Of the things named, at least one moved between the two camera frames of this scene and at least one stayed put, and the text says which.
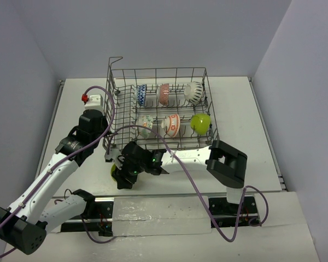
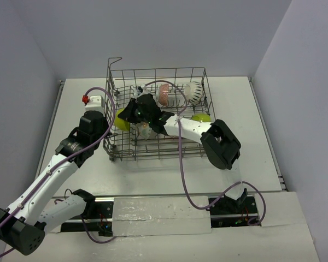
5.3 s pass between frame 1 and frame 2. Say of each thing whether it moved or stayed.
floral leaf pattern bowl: stayed
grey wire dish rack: stayed
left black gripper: stayed
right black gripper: moved
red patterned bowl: stayed
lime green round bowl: moved
